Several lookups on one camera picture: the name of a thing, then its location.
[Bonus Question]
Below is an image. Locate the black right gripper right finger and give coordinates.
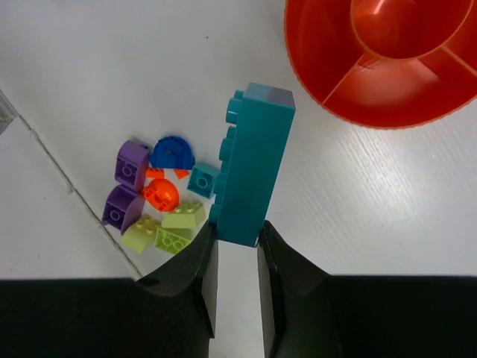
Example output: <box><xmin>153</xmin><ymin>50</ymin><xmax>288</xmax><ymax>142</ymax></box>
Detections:
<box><xmin>258</xmin><ymin>223</ymin><xmax>476</xmax><ymax>357</ymax></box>

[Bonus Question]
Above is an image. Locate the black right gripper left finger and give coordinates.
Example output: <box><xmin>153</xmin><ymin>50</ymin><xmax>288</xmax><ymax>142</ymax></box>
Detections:
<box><xmin>1</xmin><ymin>224</ymin><xmax>218</xmax><ymax>357</ymax></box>

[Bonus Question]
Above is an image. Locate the bright green lego brick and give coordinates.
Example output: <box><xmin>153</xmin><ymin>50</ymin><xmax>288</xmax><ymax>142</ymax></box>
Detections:
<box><xmin>155</xmin><ymin>228</ymin><xmax>192</xmax><ymax>255</ymax></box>

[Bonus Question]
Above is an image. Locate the purple curved lego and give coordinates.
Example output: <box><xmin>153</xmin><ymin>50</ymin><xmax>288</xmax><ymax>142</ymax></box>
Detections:
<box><xmin>101</xmin><ymin>185</ymin><xmax>145</xmax><ymax>234</ymax></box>
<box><xmin>114</xmin><ymin>140</ymin><xmax>149</xmax><ymax>192</ymax></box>

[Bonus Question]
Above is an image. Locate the small teal square lego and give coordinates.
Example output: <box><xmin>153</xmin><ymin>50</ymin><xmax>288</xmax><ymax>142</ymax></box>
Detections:
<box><xmin>187</xmin><ymin>162</ymin><xmax>220</xmax><ymax>199</ymax></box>

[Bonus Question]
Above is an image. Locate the long teal lego brick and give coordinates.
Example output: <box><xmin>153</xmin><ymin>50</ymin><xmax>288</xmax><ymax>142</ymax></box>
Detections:
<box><xmin>209</xmin><ymin>83</ymin><xmax>296</xmax><ymax>247</ymax></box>

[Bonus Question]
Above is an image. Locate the light green sloped lego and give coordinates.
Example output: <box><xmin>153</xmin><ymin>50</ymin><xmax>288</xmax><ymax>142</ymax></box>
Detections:
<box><xmin>121</xmin><ymin>215</ymin><xmax>161</xmax><ymax>254</ymax></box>

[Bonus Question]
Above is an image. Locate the light green curved lego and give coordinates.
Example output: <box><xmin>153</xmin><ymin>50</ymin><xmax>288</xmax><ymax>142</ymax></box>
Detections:
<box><xmin>162</xmin><ymin>201</ymin><xmax>206</xmax><ymax>229</ymax></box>

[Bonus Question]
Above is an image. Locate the orange round lego piece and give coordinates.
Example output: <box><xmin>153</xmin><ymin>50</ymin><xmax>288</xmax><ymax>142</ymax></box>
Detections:
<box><xmin>142</xmin><ymin>178</ymin><xmax>180</xmax><ymax>212</ymax></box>

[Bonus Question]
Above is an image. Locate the tiny orange lego tile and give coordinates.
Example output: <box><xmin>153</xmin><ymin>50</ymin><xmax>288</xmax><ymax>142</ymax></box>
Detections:
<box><xmin>174</xmin><ymin>169</ymin><xmax>190</xmax><ymax>180</ymax></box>

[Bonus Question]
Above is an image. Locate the small orange lego plate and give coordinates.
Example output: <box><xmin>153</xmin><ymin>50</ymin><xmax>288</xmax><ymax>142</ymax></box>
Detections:
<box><xmin>145</xmin><ymin>168</ymin><xmax>165</xmax><ymax>179</ymax></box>

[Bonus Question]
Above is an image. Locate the blue half-round lego piece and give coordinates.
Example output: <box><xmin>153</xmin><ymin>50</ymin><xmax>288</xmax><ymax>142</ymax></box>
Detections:
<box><xmin>149</xmin><ymin>136</ymin><xmax>195</xmax><ymax>170</ymax></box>

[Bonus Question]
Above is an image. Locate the orange round divided container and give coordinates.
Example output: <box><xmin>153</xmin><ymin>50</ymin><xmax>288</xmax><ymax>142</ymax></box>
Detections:
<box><xmin>284</xmin><ymin>1</ymin><xmax>476</xmax><ymax>129</ymax></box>

